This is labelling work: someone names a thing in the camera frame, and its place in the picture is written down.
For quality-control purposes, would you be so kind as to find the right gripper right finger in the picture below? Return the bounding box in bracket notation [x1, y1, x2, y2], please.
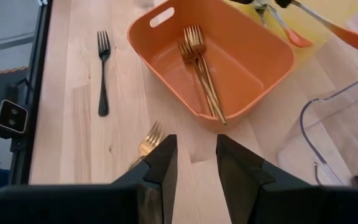
[215, 134, 311, 224]

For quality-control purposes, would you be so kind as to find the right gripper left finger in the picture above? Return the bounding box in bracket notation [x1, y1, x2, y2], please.
[112, 134, 179, 224]

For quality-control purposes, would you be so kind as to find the orange-handled silver fork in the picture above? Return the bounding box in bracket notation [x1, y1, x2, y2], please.
[290, 0, 358, 51]
[254, 0, 314, 49]

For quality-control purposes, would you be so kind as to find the black fork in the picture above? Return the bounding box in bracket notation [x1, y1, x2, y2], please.
[96, 30, 111, 118]

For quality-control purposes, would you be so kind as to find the yellow plastic bin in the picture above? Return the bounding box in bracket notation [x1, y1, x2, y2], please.
[225, 0, 358, 63]

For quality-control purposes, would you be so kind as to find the orange plastic bin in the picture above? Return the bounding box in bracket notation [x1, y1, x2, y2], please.
[126, 0, 296, 130]

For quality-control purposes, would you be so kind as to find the clear plastic bin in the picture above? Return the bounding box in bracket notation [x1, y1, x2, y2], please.
[275, 70, 358, 187]

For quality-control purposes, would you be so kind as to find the small table-level camera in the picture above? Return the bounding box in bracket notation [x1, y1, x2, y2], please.
[0, 98, 30, 135]

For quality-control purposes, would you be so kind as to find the black metal table frame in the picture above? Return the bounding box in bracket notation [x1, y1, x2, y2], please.
[7, 0, 54, 186]

